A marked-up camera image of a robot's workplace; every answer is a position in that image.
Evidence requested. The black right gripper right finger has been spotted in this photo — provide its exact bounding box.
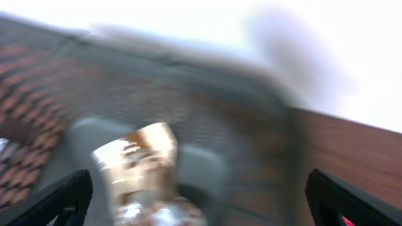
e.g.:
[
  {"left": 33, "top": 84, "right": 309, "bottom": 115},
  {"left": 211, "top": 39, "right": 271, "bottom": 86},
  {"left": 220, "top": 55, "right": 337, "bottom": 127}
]
[{"left": 305, "top": 169, "right": 401, "bottom": 226}]

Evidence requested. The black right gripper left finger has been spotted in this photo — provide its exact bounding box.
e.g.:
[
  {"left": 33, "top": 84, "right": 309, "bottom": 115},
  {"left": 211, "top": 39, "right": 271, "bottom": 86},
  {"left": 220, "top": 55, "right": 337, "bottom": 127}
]
[{"left": 1, "top": 169, "right": 93, "bottom": 226}]

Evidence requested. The beige snack bag with barcode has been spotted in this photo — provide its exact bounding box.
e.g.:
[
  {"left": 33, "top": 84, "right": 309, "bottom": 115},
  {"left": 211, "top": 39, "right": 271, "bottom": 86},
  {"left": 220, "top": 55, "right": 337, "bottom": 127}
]
[{"left": 91, "top": 122, "right": 207, "bottom": 226}]

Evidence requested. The grey plastic basket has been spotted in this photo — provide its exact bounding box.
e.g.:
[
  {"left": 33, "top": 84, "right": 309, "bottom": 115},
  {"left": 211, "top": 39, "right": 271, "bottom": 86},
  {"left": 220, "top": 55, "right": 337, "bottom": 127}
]
[{"left": 1, "top": 17, "right": 301, "bottom": 225}]

